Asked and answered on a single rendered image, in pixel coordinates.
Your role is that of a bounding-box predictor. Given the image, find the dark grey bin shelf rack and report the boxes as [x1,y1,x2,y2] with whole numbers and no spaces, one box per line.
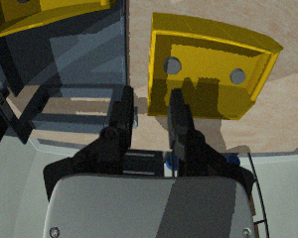
[0,0,128,145]

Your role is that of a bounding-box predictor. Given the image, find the yellow bin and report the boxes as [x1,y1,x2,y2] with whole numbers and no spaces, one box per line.
[147,12,283,120]
[0,0,116,37]

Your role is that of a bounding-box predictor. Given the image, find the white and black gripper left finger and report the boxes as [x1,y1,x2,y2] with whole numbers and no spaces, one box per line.
[43,85,134,203]

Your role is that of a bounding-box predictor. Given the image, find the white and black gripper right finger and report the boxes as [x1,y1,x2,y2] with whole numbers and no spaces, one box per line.
[167,88,254,201]

